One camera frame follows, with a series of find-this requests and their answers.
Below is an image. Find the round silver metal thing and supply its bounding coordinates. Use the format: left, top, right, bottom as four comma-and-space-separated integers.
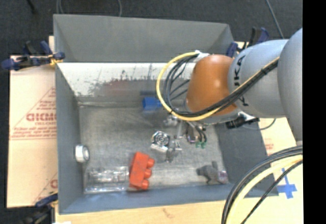
150, 130, 171, 155

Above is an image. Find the small shiny clear thing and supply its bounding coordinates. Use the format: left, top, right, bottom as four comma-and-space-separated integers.
162, 115, 179, 128

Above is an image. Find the orange-red toy brick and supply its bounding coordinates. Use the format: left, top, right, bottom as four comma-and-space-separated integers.
128, 151, 155, 191

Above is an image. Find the grey toy animal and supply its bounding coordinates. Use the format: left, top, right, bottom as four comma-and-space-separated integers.
196, 161, 229, 185

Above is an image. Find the blue block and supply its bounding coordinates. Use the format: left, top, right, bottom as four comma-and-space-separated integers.
142, 96, 163, 112

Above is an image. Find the grey metal bin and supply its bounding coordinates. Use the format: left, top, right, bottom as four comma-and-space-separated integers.
52, 13, 279, 215

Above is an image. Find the clear plastic box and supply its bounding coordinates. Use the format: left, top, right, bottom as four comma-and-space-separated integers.
83, 166, 130, 193

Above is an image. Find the white tape roll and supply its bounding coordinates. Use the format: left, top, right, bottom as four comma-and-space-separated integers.
75, 144, 91, 163

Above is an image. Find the black cylinder on white bracket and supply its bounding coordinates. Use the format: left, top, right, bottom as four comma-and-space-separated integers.
225, 113, 258, 130

